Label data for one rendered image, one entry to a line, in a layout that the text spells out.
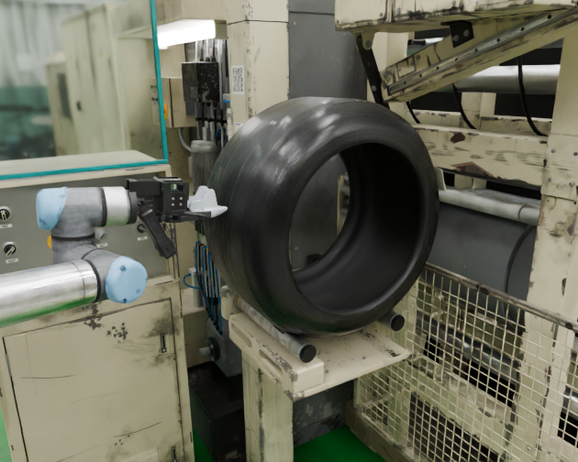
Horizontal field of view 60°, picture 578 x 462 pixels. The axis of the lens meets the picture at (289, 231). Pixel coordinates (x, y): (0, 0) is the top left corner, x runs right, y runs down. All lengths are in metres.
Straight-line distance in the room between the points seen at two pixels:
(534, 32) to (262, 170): 0.64
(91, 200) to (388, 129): 0.64
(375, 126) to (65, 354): 1.10
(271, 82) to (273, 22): 0.15
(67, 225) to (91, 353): 0.76
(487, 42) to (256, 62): 0.56
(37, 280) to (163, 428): 1.15
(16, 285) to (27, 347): 0.82
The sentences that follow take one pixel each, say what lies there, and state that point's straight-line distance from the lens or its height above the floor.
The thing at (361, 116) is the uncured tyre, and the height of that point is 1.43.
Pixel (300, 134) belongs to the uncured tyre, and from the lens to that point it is 1.04.
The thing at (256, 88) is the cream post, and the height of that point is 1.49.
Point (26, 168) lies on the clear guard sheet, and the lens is 1.51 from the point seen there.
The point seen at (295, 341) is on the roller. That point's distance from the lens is 1.21.
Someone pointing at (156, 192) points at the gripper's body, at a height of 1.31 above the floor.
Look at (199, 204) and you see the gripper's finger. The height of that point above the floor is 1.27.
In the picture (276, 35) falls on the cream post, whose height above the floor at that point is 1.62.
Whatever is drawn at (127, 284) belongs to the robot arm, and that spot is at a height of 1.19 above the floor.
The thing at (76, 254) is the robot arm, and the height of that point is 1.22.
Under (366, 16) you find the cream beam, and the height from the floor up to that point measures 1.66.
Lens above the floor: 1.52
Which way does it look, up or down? 17 degrees down
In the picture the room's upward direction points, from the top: 1 degrees counter-clockwise
